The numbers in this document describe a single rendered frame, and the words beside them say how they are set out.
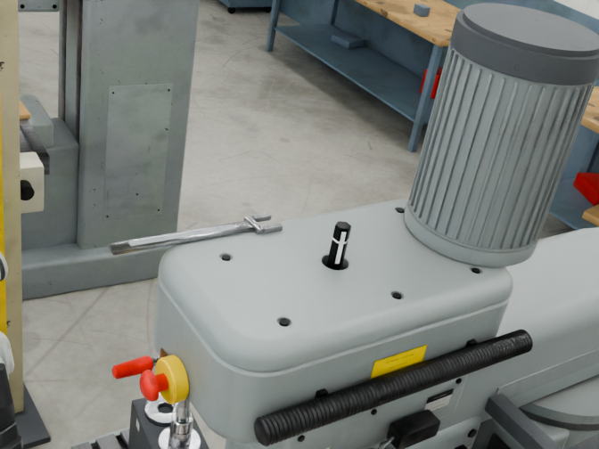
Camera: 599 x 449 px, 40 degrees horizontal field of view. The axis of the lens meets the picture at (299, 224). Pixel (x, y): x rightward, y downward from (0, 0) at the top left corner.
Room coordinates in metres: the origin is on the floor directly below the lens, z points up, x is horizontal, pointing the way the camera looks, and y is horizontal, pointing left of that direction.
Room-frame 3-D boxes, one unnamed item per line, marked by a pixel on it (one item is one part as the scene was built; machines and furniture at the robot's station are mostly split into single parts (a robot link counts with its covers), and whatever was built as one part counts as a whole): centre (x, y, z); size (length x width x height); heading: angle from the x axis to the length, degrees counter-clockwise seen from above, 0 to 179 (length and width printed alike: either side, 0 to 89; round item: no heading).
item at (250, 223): (0.93, 0.13, 1.89); 0.24 x 0.04 x 0.01; 127
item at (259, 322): (0.94, -0.07, 1.81); 0.47 x 0.26 x 0.16; 128
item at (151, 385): (0.77, 0.14, 1.76); 0.04 x 0.03 x 0.04; 38
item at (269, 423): (0.84, -0.17, 1.79); 0.45 x 0.04 x 0.04; 128
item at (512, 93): (1.08, -0.25, 2.05); 0.20 x 0.20 x 0.32
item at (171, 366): (0.79, 0.12, 1.76); 0.06 x 0.02 x 0.06; 38
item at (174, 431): (1.26, 0.17, 1.19); 0.05 x 0.05 x 0.06
